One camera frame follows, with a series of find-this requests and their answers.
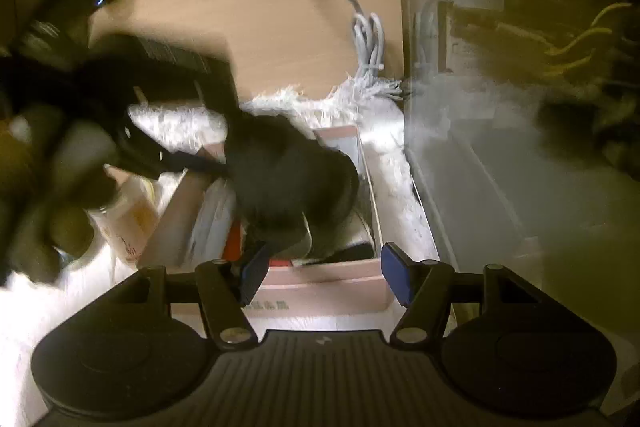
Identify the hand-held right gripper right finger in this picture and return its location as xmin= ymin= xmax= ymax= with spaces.
xmin=379 ymin=243 xmax=532 ymax=351

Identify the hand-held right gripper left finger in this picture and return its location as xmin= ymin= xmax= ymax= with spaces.
xmin=112 ymin=241 xmax=272 ymax=352

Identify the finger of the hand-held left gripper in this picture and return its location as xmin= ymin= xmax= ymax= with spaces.
xmin=159 ymin=147 xmax=232 ymax=180

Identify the red and white toy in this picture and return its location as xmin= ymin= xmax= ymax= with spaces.
xmin=222 ymin=222 xmax=249 ymax=261

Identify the black and white panda plush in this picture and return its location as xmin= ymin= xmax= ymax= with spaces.
xmin=292 ymin=207 xmax=376 ymax=266

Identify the pink cardboard box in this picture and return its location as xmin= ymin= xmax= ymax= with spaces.
xmin=144 ymin=124 xmax=442 ymax=324

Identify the person's left hand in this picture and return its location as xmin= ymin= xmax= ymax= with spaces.
xmin=0 ymin=104 xmax=119 ymax=286

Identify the white knitted blanket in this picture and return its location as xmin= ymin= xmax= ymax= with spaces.
xmin=0 ymin=74 xmax=453 ymax=427

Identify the tan labelled plastic jar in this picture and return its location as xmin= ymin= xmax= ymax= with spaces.
xmin=89 ymin=174 xmax=162 ymax=269

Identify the black power adapter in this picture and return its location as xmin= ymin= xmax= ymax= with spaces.
xmin=19 ymin=0 xmax=101 ymax=70

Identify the white cable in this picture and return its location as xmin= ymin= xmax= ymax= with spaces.
xmin=249 ymin=0 xmax=404 ymax=100

